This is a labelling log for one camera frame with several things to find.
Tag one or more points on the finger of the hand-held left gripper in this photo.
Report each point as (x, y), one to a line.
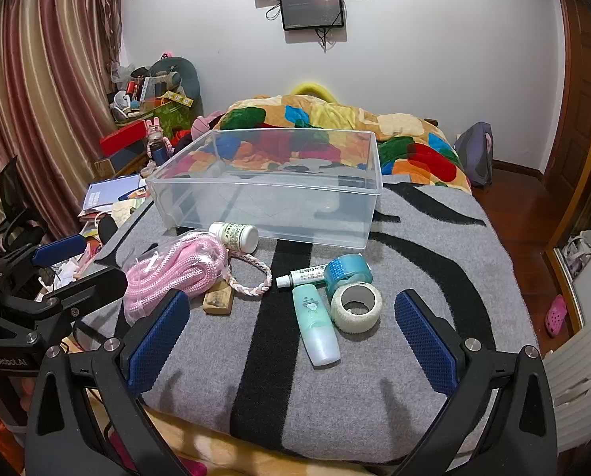
(57, 252)
(92, 285)

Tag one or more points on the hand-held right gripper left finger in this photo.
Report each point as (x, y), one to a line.
(156, 342)

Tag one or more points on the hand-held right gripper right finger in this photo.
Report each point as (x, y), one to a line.
(424, 342)

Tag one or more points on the black office chair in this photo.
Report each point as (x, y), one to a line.
(13, 198)

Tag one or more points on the small wooden block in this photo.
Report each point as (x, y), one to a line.
(218, 302)

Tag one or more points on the pale blue paper pad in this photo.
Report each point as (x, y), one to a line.
(109, 193)

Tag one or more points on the white tape roll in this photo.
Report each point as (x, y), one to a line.
(347, 320)

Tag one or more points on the grey black striped blanket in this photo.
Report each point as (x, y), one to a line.
(375, 406)

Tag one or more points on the small green plastic bottle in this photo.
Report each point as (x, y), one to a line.
(320, 337)

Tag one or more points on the blue tape roll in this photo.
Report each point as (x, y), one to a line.
(342, 272)

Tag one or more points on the yellow bed sheet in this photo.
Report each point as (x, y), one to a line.
(201, 451)

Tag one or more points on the white pill bottle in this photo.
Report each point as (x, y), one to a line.
(236, 237)

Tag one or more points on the red box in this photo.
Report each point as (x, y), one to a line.
(124, 138)

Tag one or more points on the pink clog shoe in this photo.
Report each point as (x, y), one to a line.
(556, 317)

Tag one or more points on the white ointment tube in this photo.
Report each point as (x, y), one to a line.
(308, 273)

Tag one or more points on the pink bunny plush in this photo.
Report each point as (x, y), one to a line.
(156, 134)

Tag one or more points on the clear plastic storage box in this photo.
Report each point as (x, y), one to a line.
(275, 228)

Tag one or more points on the striped pink beige curtain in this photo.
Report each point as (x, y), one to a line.
(37, 84)

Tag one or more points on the green cardboard box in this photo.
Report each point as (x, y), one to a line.
(174, 114)

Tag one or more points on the pair of white shoes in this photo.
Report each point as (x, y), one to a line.
(580, 250)

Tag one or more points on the pink hat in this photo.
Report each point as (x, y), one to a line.
(204, 126)

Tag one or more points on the grey purple backpack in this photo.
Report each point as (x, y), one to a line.
(474, 153)

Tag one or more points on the colourful patchwork blanket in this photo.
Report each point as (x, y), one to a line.
(414, 129)

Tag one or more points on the dark green neck pillow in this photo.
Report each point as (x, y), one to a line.
(184, 72)

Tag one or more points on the wooden wardrobe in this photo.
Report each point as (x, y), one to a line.
(580, 134)

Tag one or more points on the yellow pillow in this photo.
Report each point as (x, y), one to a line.
(310, 88)

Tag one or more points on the small black wall screen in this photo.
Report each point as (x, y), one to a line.
(310, 10)

